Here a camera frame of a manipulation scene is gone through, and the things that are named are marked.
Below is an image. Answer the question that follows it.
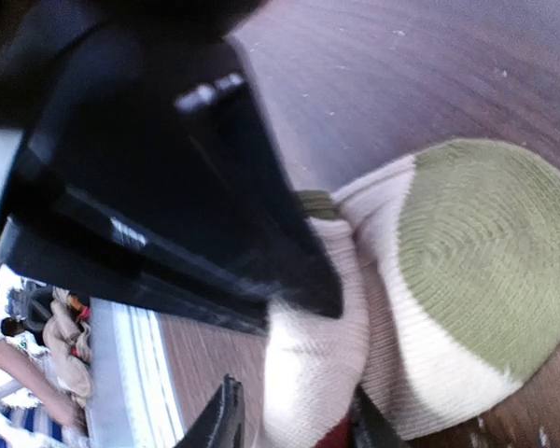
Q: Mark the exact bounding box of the beige cloth bundle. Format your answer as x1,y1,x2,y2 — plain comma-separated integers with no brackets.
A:
42,287,93,408

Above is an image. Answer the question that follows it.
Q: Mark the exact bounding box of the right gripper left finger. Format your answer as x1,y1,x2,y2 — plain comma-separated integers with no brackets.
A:
175,374,245,448

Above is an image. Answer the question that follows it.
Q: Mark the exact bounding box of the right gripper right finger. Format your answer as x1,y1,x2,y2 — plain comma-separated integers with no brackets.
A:
352,386,410,448

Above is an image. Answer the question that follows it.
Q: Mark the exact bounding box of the striped beige maroon sock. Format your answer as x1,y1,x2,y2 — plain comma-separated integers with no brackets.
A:
254,139,560,447

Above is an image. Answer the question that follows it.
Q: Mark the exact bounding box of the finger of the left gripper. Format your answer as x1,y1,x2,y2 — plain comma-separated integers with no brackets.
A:
0,32,343,334

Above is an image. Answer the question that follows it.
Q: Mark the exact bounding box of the person forearm in background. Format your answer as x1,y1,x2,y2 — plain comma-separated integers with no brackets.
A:
0,340,86,433

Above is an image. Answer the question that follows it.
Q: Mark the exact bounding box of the aluminium front rail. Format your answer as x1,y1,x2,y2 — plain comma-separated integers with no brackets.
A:
87,298,185,447

